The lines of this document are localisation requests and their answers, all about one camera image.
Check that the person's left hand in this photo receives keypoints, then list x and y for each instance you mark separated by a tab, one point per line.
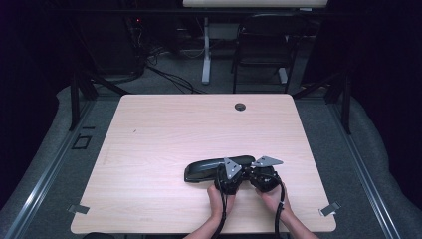
217	202

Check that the black tape square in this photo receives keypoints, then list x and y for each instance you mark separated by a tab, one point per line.
75	143

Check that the black folding chair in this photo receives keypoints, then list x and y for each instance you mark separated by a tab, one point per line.
265	46

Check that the metal floor rail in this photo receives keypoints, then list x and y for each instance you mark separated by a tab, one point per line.
365	179
43	179

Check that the dark equipment cabinet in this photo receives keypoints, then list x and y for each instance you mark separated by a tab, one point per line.
109	46

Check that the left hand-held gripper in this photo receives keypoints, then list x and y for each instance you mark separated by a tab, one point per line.
230	177

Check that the black frame stand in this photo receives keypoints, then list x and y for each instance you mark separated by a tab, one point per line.
75	99
346	106

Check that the short black tape strip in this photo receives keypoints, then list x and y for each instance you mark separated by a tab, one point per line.
88	127

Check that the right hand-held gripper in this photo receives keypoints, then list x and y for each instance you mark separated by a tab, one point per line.
265	177

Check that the white desk leg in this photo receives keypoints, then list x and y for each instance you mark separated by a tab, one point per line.
206	59

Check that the white desk foot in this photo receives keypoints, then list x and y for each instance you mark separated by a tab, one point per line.
283	75

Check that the person's right hand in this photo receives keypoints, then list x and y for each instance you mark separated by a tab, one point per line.
273	200

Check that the grey tape piece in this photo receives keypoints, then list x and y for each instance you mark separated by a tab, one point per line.
330	209
79	209

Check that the white desk top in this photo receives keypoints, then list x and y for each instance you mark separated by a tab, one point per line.
253	3

